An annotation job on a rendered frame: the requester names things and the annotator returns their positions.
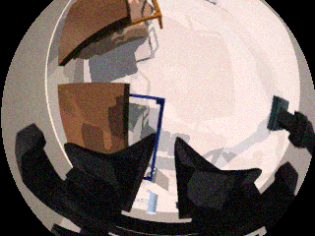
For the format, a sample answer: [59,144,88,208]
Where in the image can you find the navy glasses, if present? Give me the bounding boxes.
[129,93,165,181]

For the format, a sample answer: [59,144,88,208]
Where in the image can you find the white flat panel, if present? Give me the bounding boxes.
[44,0,84,166]

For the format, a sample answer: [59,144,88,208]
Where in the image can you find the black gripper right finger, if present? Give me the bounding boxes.
[173,137,263,219]

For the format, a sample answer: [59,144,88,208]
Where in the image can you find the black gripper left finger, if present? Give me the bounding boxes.
[64,133,157,212]

